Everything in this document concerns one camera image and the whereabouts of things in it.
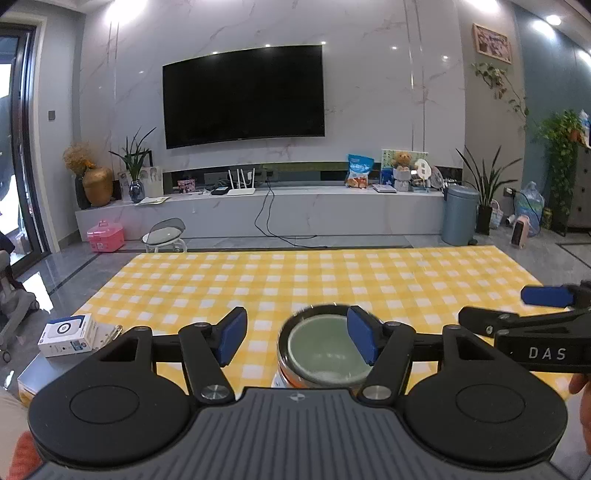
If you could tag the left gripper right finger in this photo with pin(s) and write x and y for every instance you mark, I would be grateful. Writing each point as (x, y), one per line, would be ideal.
(387, 348)

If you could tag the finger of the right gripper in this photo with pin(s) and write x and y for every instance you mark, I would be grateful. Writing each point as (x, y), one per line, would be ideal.
(488, 322)
(547, 296)

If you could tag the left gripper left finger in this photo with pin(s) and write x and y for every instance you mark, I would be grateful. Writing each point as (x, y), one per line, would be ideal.
(206, 349)

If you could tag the green ceramic bowl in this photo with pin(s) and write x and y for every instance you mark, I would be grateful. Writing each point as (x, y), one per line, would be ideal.
(321, 351)

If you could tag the orange steel bowl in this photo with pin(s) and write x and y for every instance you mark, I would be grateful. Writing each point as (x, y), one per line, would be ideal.
(285, 368)

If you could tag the right hand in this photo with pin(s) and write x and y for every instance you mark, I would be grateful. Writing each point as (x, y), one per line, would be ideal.
(578, 442)

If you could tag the left hand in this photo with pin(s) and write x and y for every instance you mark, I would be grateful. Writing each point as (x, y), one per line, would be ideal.
(19, 457)

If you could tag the yellow checkered tablecloth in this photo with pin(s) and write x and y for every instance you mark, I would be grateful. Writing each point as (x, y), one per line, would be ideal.
(425, 288)

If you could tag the small space heater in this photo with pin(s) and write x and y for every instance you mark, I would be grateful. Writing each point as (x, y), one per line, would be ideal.
(520, 232)

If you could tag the large water bottle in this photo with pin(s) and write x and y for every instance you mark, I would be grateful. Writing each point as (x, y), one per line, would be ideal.
(529, 202)

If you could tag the grey-blue trash bin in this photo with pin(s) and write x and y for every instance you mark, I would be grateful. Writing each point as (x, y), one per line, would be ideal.
(460, 215)

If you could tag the small round stool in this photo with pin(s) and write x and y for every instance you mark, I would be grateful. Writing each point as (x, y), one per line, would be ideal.
(165, 233)

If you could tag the white blue small box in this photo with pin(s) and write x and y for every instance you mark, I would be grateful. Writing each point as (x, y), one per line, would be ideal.
(76, 335)

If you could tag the potted tall leaf plant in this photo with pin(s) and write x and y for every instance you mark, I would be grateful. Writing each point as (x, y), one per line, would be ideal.
(487, 180)

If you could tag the white marble TV bench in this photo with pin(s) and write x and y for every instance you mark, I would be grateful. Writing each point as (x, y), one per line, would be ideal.
(281, 211)

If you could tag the pink storage box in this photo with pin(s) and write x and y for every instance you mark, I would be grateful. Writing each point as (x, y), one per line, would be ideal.
(106, 237)

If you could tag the white wifi router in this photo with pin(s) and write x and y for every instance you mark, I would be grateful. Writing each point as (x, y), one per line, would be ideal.
(239, 185)

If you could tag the blue snack bag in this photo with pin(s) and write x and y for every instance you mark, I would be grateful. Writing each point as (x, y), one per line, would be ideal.
(359, 171)

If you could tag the brown teddy bear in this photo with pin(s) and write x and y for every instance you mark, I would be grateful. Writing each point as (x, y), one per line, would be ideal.
(402, 160)

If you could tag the grey office chair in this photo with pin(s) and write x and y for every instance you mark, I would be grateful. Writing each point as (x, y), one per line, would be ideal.
(16, 301)

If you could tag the golden vase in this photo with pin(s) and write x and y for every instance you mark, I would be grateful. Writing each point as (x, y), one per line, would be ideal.
(98, 186)

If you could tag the blue glass vase plant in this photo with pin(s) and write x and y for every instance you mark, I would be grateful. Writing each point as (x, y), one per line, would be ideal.
(133, 154)

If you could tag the dried yellow flowers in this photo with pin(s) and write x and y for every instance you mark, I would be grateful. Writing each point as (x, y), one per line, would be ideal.
(78, 158)

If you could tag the framed wall picture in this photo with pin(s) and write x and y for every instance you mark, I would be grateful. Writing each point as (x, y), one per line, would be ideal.
(492, 44)

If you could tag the black wall television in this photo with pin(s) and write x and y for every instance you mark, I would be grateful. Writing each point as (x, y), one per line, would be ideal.
(251, 94)

